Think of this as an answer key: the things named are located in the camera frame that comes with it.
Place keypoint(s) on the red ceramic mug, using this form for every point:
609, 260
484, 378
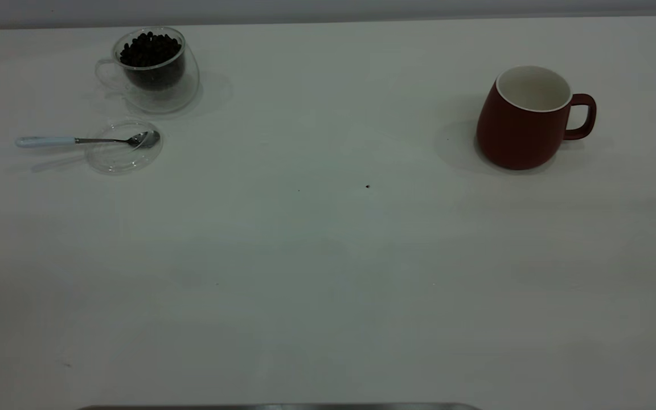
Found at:
516, 136

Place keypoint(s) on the clear glass saucer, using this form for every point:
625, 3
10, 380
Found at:
117, 162

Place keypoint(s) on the dark coffee beans pile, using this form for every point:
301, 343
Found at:
150, 51

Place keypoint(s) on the clear double-wall glass cup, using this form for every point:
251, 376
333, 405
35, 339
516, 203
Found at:
163, 99

